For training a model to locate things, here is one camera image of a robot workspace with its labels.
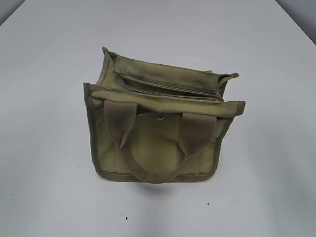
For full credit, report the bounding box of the yellow-green canvas bag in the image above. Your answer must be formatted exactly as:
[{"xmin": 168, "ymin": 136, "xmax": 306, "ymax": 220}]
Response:
[{"xmin": 83, "ymin": 47, "xmax": 245, "ymax": 184}]

